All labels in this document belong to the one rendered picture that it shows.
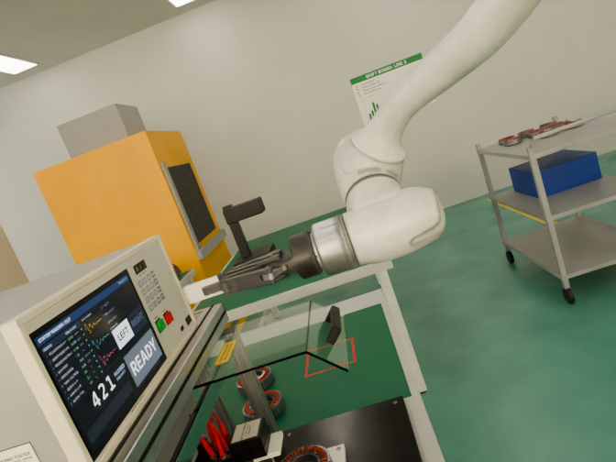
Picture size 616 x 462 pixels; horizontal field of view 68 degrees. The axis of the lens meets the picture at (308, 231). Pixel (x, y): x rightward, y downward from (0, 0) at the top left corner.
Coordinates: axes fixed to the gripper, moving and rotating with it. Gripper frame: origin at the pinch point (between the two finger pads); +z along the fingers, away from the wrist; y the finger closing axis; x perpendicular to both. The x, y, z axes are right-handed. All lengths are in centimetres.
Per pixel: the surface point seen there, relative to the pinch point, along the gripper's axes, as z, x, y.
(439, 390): -40, -121, 139
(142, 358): 9.8, -5.0, -9.5
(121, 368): 9.8, -3.3, -15.4
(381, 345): -23, -46, 55
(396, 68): -133, 64, 512
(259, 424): 1.9, -29.6, 4.2
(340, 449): -9.8, -43.4, 9.7
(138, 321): 9.9, -0.1, -5.9
